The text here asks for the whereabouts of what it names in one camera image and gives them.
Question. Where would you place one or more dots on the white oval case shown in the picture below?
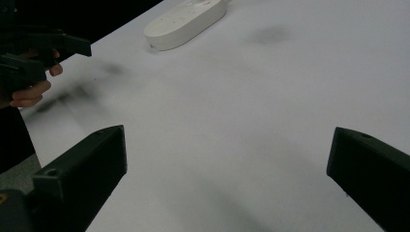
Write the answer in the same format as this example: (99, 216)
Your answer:
(183, 22)

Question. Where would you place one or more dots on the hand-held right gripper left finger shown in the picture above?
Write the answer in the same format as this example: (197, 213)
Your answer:
(80, 174)

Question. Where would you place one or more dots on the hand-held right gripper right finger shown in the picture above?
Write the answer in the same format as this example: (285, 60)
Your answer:
(370, 170)

